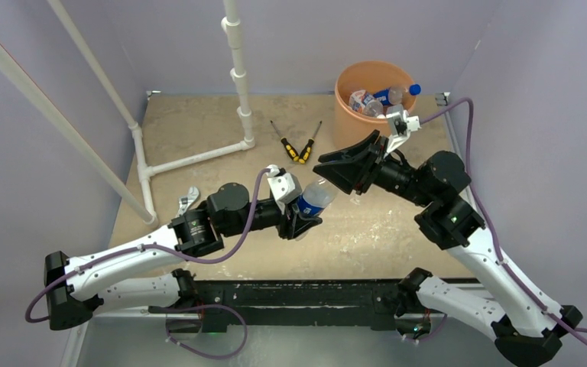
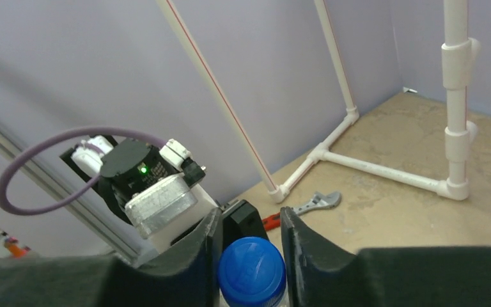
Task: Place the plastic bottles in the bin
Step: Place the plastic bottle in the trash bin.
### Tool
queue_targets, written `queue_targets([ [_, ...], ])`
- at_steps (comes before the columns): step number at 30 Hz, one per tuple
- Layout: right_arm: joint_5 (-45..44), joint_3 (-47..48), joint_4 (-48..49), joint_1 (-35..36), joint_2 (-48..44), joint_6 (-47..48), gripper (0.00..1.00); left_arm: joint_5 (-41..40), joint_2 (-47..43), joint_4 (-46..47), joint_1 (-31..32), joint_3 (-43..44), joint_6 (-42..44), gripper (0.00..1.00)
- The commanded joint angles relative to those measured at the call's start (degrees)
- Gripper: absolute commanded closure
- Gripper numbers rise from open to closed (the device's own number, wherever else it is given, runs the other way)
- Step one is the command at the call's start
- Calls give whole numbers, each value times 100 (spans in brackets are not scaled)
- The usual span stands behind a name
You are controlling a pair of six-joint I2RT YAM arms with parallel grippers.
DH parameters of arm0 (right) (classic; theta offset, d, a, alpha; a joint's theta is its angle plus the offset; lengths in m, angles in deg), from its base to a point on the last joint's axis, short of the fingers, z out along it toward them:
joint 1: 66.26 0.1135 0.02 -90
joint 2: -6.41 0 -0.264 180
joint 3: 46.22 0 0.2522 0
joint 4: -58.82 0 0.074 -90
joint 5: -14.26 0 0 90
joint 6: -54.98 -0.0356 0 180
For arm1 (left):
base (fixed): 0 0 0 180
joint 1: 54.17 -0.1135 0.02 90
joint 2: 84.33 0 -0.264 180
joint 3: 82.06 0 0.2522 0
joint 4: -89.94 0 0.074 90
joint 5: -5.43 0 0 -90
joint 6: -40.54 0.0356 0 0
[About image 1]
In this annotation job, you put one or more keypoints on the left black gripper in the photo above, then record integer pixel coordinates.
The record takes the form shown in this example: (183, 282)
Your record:
(295, 224)

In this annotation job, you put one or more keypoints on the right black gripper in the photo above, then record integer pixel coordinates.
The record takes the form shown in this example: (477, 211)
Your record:
(348, 173)

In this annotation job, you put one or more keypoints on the Pepsi bottle blue label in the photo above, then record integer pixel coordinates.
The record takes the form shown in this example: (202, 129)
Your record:
(318, 195)
(395, 94)

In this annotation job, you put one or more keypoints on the small blue label bottle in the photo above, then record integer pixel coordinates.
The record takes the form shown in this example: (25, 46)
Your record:
(363, 102)

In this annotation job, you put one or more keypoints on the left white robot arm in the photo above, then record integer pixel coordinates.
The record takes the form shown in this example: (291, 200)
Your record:
(79, 287)

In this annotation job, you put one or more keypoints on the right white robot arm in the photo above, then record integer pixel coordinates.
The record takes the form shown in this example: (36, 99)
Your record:
(525, 325)

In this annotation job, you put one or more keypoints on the orange plastic bin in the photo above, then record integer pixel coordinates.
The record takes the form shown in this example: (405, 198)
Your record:
(350, 127)

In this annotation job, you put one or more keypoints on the right yellow black screwdriver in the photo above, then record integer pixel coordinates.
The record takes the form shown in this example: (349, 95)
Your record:
(307, 149)

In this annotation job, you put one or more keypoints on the yellow black screwdriver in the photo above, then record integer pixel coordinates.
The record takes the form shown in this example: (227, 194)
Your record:
(307, 149)
(291, 152)

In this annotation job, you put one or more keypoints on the left yellow black screwdriver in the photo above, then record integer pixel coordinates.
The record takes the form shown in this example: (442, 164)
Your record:
(291, 152)

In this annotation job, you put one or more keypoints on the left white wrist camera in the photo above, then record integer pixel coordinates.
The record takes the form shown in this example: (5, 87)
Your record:
(284, 186)

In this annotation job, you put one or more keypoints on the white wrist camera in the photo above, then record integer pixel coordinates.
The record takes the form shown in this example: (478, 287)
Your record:
(401, 124)
(284, 186)

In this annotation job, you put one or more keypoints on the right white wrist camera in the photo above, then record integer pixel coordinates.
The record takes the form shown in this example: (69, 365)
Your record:
(401, 124)

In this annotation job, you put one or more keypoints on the aluminium frame rail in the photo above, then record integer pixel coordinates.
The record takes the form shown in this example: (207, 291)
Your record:
(442, 99)

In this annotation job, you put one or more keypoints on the red handled adjustable wrench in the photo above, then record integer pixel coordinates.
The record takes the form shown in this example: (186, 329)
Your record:
(186, 201)

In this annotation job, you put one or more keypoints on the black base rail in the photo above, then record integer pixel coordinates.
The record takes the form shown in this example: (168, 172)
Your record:
(373, 303)

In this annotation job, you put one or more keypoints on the white PVC pipe frame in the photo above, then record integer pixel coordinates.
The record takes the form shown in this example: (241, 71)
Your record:
(144, 208)

